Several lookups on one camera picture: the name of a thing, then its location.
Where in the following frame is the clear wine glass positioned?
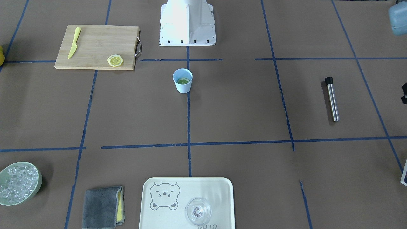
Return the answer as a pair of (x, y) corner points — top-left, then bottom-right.
(185, 197), (212, 226)

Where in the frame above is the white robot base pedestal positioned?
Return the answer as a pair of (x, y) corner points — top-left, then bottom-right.
(159, 0), (217, 47)

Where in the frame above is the lemon slice on board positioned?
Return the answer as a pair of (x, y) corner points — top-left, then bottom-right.
(107, 54), (124, 67)

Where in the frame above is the grey folded cloth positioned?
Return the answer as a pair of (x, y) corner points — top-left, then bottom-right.
(82, 185), (125, 229)

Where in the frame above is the light blue cup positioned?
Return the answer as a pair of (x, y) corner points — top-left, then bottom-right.
(173, 68), (193, 93)

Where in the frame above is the yellow plastic knife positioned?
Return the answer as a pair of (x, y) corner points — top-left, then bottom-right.
(67, 27), (81, 59)

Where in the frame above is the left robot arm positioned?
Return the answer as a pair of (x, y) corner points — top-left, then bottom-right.
(388, 1), (407, 36)

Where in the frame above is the green bowl of ice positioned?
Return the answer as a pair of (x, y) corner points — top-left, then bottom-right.
(0, 161), (43, 206)

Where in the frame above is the yellow lemon slice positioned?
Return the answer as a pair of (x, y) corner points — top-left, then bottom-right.
(176, 77), (190, 85)

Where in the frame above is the whole yellow lemon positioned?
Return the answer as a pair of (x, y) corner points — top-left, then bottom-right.
(0, 46), (5, 66)

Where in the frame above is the steel muddler black tip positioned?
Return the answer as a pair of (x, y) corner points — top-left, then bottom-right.
(324, 77), (340, 123)

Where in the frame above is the white bear tray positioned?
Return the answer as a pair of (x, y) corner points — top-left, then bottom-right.
(139, 178), (236, 229)

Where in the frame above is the wooden cutting board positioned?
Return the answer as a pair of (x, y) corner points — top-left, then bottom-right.
(55, 25), (141, 71)

